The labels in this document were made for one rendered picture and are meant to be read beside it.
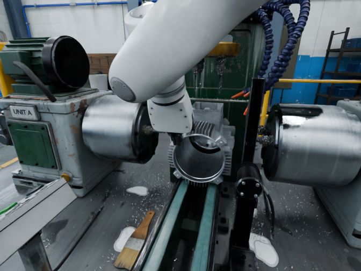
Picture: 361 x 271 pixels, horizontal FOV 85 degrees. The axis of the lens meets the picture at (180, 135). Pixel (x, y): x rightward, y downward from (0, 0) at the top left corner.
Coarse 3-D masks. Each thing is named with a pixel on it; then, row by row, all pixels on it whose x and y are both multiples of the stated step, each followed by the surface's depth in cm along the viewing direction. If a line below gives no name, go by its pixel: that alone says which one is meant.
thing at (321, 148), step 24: (288, 120) 53; (312, 120) 52; (336, 120) 51; (264, 144) 59; (288, 144) 52; (312, 144) 51; (336, 144) 49; (360, 144) 49; (264, 168) 64; (288, 168) 54; (312, 168) 52; (336, 168) 50
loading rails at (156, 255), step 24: (192, 192) 73; (216, 192) 60; (168, 216) 50; (216, 216) 49; (168, 240) 44; (192, 240) 57; (216, 240) 44; (144, 264) 39; (168, 264) 46; (192, 264) 39; (216, 264) 49
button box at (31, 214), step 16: (48, 192) 35; (64, 192) 37; (16, 208) 30; (32, 208) 32; (48, 208) 34; (64, 208) 36; (0, 224) 28; (16, 224) 29; (32, 224) 31; (0, 240) 27; (16, 240) 28; (0, 256) 26
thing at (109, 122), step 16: (112, 96) 72; (96, 112) 66; (112, 112) 65; (128, 112) 64; (144, 112) 68; (96, 128) 65; (112, 128) 64; (128, 128) 62; (144, 128) 67; (96, 144) 67; (112, 144) 65; (128, 144) 63; (144, 144) 70; (128, 160) 69; (144, 160) 72
